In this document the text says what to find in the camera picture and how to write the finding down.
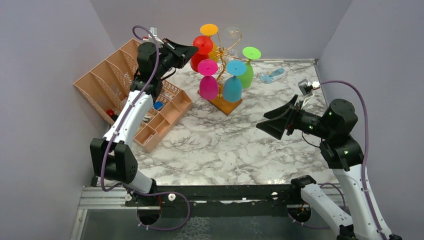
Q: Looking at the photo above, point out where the gold wine glass rack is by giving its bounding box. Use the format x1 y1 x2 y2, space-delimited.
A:
197 30 248 116

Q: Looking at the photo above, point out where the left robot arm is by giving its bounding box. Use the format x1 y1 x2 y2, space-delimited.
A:
89 38 199 206

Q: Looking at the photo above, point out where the red wine glass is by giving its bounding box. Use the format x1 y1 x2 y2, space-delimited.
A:
190 35 214 73

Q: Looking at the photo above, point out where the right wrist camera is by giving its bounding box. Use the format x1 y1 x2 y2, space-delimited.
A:
297 78 321 110

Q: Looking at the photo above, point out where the green wine glass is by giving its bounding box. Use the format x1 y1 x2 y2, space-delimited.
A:
238 46 262 89

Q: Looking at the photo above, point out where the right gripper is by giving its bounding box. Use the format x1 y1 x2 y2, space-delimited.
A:
257 94 333 139

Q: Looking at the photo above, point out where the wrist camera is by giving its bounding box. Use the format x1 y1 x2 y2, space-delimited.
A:
297 78 321 110
141 27 164 47

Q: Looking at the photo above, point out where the pink plastic desk organizer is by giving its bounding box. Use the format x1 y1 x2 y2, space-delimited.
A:
73 38 193 153

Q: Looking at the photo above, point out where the yellow wine glass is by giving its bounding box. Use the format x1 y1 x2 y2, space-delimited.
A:
200 23 219 63

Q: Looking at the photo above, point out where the small blue white package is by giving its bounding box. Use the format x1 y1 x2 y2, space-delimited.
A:
259 67 287 84

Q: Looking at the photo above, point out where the black mounting rail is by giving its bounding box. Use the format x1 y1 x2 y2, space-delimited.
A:
79 183 345 220

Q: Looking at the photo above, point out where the red black item in organizer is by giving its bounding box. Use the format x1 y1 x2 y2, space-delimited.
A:
106 109 119 122

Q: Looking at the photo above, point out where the blue wine glass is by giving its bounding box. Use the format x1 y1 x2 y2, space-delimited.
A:
222 60 247 103

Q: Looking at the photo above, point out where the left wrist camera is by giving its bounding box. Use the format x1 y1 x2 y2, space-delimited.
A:
141 27 164 47

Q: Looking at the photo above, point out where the clear wine glass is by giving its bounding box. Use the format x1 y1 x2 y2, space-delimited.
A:
223 26 241 57

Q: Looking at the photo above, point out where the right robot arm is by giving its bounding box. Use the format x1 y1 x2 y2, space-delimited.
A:
256 97 399 240

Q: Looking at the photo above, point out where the magenta wine glass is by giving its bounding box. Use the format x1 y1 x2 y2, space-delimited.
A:
197 59 219 101

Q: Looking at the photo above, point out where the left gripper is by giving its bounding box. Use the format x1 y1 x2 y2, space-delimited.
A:
154 38 198 78

